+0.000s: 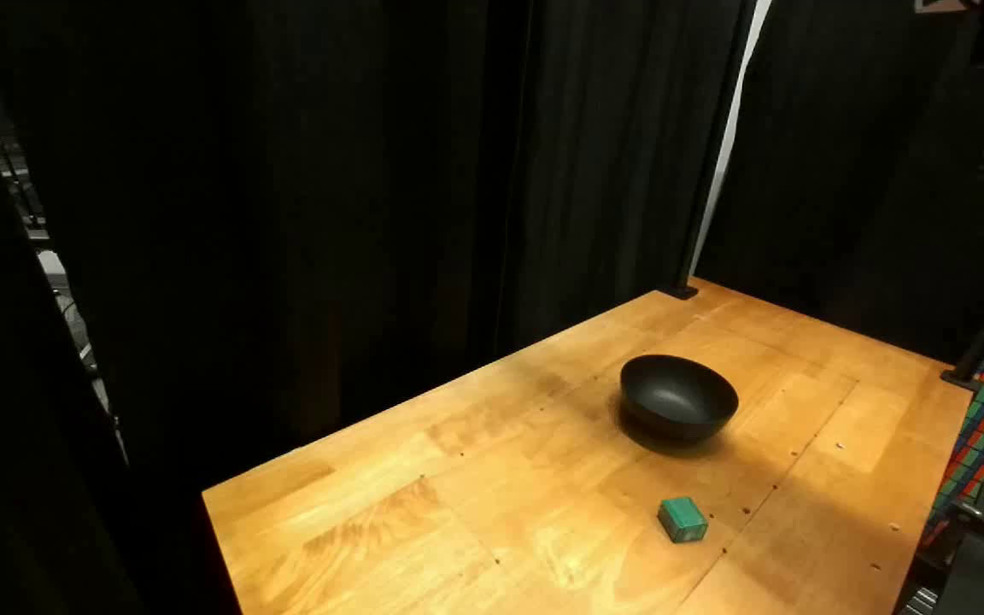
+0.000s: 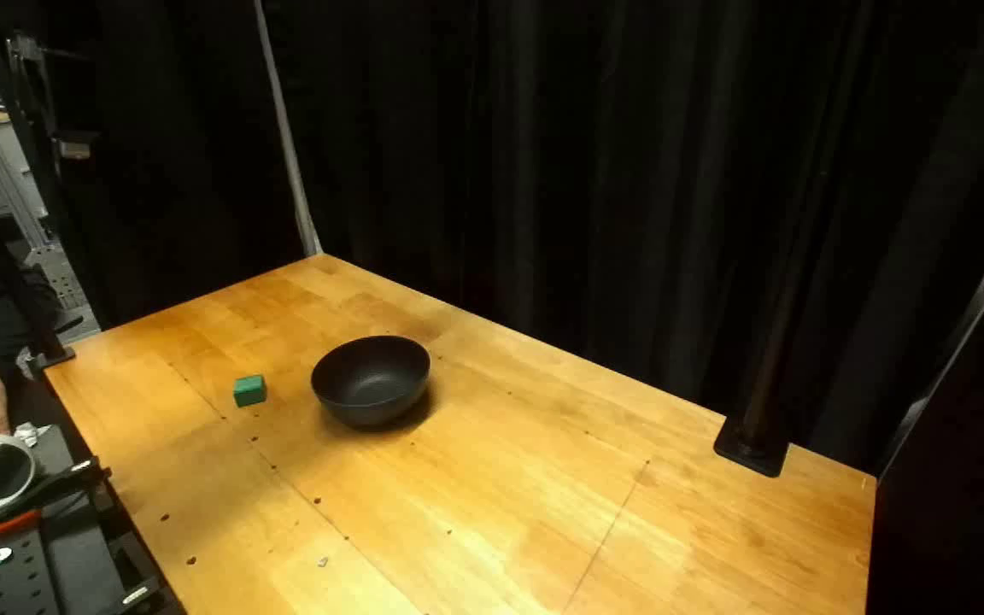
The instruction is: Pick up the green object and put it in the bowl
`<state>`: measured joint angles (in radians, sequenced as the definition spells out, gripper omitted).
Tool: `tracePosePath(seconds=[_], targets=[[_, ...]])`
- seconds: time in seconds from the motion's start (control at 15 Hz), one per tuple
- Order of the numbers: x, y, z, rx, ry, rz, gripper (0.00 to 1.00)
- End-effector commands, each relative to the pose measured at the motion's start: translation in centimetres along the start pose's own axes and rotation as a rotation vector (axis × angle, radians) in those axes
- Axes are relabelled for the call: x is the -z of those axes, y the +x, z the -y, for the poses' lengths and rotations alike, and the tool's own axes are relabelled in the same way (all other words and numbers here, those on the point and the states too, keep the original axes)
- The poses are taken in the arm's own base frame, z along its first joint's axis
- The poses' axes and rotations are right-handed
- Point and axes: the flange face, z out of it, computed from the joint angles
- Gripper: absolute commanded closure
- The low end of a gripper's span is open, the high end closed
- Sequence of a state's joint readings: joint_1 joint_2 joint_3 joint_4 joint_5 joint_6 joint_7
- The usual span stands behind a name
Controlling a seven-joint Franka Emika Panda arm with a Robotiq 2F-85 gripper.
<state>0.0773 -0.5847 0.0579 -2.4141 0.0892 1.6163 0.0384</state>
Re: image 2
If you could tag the grey metal shelf rack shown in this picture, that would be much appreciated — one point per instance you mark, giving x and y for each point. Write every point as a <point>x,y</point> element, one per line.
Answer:
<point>16,205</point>

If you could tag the black curtain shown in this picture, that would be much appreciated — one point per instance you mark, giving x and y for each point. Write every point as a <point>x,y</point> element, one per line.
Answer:
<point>582,172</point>

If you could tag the silver frame pole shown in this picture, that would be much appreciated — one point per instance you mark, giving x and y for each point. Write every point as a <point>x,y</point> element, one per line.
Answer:
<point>288,137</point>

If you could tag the black bowl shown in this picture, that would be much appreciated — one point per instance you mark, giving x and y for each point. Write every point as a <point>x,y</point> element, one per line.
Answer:
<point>370,381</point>

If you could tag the silver angled frame bar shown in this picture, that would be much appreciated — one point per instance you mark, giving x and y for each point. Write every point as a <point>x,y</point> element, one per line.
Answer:
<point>957,329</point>

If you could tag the black round post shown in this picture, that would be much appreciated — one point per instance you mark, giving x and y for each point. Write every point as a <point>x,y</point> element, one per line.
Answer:
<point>785,329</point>

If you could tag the small green block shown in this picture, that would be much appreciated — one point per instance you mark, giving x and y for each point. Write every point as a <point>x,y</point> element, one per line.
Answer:
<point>246,392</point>

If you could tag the black perforated breadboard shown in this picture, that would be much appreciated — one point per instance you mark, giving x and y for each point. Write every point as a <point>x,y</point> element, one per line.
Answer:
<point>34,559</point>

